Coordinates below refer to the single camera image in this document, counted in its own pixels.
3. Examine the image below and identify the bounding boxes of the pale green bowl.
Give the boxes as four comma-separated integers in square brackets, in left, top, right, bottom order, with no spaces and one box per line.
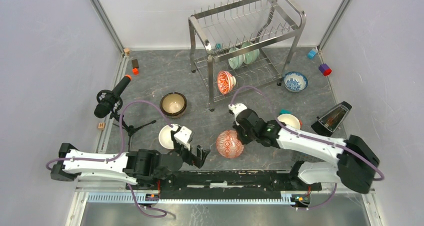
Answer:
[241,42,260,65]

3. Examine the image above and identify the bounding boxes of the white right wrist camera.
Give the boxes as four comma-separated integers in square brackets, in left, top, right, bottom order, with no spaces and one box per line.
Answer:
[228,103,248,126]

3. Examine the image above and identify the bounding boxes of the wooden letter cube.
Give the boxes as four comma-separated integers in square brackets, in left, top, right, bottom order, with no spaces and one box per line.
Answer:
[97,122,106,130]

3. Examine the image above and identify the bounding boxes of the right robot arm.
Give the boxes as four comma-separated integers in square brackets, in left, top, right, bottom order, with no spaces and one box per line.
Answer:
[229,103,384,194]

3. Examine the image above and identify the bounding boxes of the brown block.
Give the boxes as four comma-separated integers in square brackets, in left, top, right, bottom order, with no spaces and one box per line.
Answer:
[131,59,139,69]

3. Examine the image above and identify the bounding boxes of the teal block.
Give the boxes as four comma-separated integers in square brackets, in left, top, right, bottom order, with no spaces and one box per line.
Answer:
[279,109,292,115]

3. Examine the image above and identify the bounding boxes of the orange bowl white inside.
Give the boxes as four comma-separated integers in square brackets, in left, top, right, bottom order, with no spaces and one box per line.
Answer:
[158,124,179,150]

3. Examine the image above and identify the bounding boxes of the black microphone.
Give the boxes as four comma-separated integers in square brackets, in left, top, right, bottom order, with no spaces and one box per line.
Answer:
[94,75,132,118]

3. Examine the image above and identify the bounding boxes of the small orange red cube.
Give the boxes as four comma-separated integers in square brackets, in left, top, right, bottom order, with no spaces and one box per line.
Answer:
[132,68,139,75]

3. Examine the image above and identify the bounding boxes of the teal glazed bowl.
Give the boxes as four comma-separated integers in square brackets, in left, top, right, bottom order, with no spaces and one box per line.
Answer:
[277,113,302,130]

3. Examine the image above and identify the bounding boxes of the light blue block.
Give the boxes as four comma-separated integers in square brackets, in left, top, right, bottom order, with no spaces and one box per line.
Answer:
[307,48,318,59]

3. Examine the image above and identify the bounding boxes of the green checked small bowl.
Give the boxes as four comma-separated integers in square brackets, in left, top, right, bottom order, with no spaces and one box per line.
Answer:
[228,54,245,69]

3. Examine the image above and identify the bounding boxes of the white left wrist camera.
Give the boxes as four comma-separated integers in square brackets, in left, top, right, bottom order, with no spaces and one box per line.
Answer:
[171,124,193,150]

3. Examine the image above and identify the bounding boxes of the red purple block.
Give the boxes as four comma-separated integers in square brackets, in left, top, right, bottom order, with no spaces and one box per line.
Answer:
[318,63,332,76]

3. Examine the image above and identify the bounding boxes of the blue white zigzag bowl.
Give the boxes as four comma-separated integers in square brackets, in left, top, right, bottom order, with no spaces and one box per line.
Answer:
[216,130,244,158]

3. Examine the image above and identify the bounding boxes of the black patterned bowl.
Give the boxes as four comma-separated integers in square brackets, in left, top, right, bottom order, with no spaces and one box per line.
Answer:
[159,92,188,118]

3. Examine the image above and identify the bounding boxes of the blue white floral bowl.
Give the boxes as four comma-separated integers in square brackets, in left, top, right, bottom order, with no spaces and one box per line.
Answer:
[283,71,309,92]

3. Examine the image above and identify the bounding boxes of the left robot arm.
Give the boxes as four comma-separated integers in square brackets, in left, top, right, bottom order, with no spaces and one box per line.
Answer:
[46,124,210,190]

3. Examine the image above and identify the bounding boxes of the black mini tripod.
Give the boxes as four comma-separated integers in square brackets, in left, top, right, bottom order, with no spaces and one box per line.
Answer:
[109,111,157,151]

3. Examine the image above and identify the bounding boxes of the stainless steel dish rack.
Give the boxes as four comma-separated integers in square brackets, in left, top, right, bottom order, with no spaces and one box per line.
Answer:
[188,0,307,111]

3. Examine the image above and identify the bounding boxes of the black metronome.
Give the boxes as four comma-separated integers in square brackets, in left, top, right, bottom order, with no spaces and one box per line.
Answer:
[311,101,352,137]

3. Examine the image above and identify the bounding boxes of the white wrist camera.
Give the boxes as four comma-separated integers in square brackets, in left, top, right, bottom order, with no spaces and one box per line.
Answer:
[228,103,248,126]
[171,124,193,150]

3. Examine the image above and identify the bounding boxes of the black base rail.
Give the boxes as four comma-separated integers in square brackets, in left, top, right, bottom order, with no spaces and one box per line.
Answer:
[133,170,322,200]

